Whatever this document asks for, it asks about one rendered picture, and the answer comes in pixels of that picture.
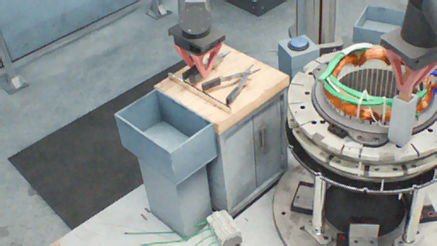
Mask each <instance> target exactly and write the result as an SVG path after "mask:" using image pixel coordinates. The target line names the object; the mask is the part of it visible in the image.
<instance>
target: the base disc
mask: <svg viewBox="0 0 437 246"><path fill-rule="evenodd" d="M299 181H303V182H307V183H311V184H314V178H313V177H311V176H310V173H309V172H308V171H307V170H305V168H303V166H301V164H300V163H299V162H294V163H293V164H292V165H291V166H290V167H289V168H288V170H287V171H286V172H285V173H284V174H283V175H282V177H281V178H280V179H279V181H278V183H277V186H276V190H275V193H274V197H273V215H274V222H275V225H276V228H277V230H278V231H279V233H280V235H281V237H282V239H283V241H284V242H285V243H286V244H287V245H288V246H336V234H337V233H344V232H342V231H339V230H337V229H336V227H334V226H333V225H331V224H330V223H329V222H328V221H327V218H326V217H325V225H326V226H329V228H328V229H327V231H328V232H329V233H330V234H331V235H332V241H331V242H330V243H328V244H326V245H323V244H320V243H319V242H318V241H317V240H316V239H315V237H313V236H312V235H311V234H310V233H308V232H307V231H306V229H305V223H306V222H307V221H308V220H312V216H311V215H307V214H301V213H297V212H294V211H291V210H290V206H291V204H292V201H293V199H294V196H295V192H296V190H297V188H298V185H299ZM436 184H437V182H436V183H434V184H430V185H429V186H428V187H427V190H426V192H427V194H428V198H429V199H430V201H431V202H432V203H433V205H434V210H435V211H436V213H437V187H436ZM400 197H401V199H402V200H403V203H404V205H405V202H404V199H403V197H402V194H401V195H400ZM407 211H408V209H407V207H406V205H405V217H404V218H403V220H402V222H401V224H400V225H399V226H397V227H396V229H395V230H393V231H391V232H389V233H388V234H386V235H384V236H380V237H378V246H393V242H394V239H396V238H397V237H399V236H401V235H402V234H403V230H404V226H405V219H406V215H407ZM426 225H427V226H426ZM418 230H419V231H421V232H422V234H423V238H422V240H420V241H418V242H417V243H416V244H415V245H413V246H437V220H436V221H429V222H424V223H418ZM380 239H381V241H380Z"/></svg>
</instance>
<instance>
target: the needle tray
mask: <svg viewBox="0 0 437 246"><path fill-rule="evenodd" d="M404 17H405V10H400V9H391V8H386V7H381V6H376V5H371V4H367V5H366V6H365V8H364V10H363V12H361V15H360V16H359V18H358V20H356V22H355V23H354V27H353V43H355V44H362V43H367V44H372V45H379V43H380V39H381V35H382V34H384V33H385V34H386V33H388V32H391V31H392V30H394V29H396V28H398V27H402V26H403V24H402V22H403V19H404Z"/></svg>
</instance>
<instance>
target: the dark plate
mask: <svg viewBox="0 0 437 246"><path fill-rule="evenodd" d="M325 217H326V218H327V221H328V222H329V223H330V224H331V225H333V226H334V227H336V229H337V230H339V231H342V232H344V233H348V224H349V218H350V217H361V218H378V219H379V222H380V227H379V232H378V237H380V236H384V235H386V234H388V233H389V232H391V231H393V230H395V229H396V227H397V226H399V225H400V224H401V222H402V220H403V218H404V217H405V205H404V203H403V200H402V199H401V198H400V199H399V194H395V195H373V194H367V192H366V191H363V193H360V192H352V191H349V190H344V189H342V188H340V187H337V186H334V185H331V186H330V187H329V188H328V189H327V200H326V215H325Z"/></svg>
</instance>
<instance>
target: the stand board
mask: <svg viewBox="0 0 437 246"><path fill-rule="evenodd" d="M227 50H229V51H231V52H230V53H229V54H228V55H227V56H226V57H225V58H224V59H223V60H221V61H219V62H217V66H218V71H217V72H215V71H213V70H212V69H211V72H210V74H209V75H208V76H206V77H205V78H200V79H199V80H197V81H196V82H195V83H194V84H191V85H193V86H194V87H197V88H199V89H200V90H201V84H202V83H205V82H207V81H209V80H211V79H214V78H217V77H220V78H222V77H225V76H228V75H231V74H237V73H242V72H244V71H245V70H246V69H247V68H249V67H250V66H251V64H253V66H252V67H251V72H252V71H254V70H256V69H259V68H261V70H260V71H258V72H257V73H254V74H252V75H249V76H248V79H249V86H250V87H248V88H247V87H244V86H243V87H242V88H241V89H240V91H239V96H238V97H237V98H236V99H235V100H234V101H233V102H232V103H231V104H230V105H228V106H230V107H231V112H232V113H231V114H229V113H228V112H225V111H224V110H223V109H221V108H219V107H217V106H215V105H213V104H212V103H211V102H209V101H208V100H206V99H203V98H201V97H199V96H198V95H196V94H195V93H194V92H192V91H189V90H188V89H187V88H185V87H182V86H181V85H179V84H177V83H175V82H174V81H173V80H171V79H169V77H168V78H166V79H164V80H162V81H161V82H160V83H159V84H158V85H155V86H154V88H155V89H156V88H158V89H160V90H161V91H163V92H164V93H166V94H167V95H168V96H170V97H172V98H174V99H175V100H178V101H179V102H181V103H182V104H184V105H186V106H187V107H188V108H190V109H192V110H194V111H195V112H198V113H199V114H200V115H202V116H204V117H205V118H207V119H209V120H210V121H212V122H213V124H214V131H215V132H216V133H217V134H221V133H222V132H224V131H225V130H226V129H227V128H229V127H230V126H232V125H235V123H237V122H238V121H239V120H240V119H241V118H243V117H244V116H246V115H247V114H249V113H252V111H254V110H255V109H256V108H257V107H259V106H260V105H261V104H263V103H264V102H265V101H266V100H269V99H271V98H272V97H274V96H275V95H276V94H277V93H278V92H279V91H281V90H282V89H284V88H286V87H288V75H286V74H284V73H281V72H279V71H277V70H276V69H275V68H273V67H270V66H268V65H266V64H264V63H261V62H259V61H256V60H254V59H253V58H251V57H250V56H247V55H245V54H243V53H242V52H240V51H236V50H233V49H232V48H230V47H228V46H226V45H225V44H223V46H222V48H221V50H220V51H219V52H218V54H220V53H222V52H224V51H227ZM187 69H189V66H187V67H185V68H183V69H181V70H180V71H178V72H176V73H175V74H174V75H176V76H178V77H179V78H180V79H183V75H182V73H183V72H185V71H186V70H187ZM185 81H186V82H187V83H189V84H190V82H189V78H187V79H186V80H185ZM238 85H239V84H238V83H237V79H233V80H231V81H230V82H229V81H226V82H224V83H221V85H219V86H217V87H213V88H212V89H209V90H207V91H204V92H206V93H207V94H209V95H210V96H212V97H214V98H215V99H218V100H220V101H221V102H223V103H226V99H225V98H226V97H227V96H228V95H229V94H230V92H231V91H232V90H233V89H234V88H235V87H237V86H238Z"/></svg>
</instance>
